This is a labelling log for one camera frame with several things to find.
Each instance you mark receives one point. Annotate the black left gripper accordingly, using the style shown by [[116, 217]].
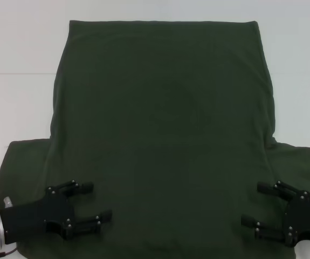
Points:
[[36, 215]]

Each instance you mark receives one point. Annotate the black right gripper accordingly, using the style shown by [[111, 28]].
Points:
[[305, 215]]

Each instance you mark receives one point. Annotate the dark green shirt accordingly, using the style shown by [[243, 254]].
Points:
[[160, 108]]

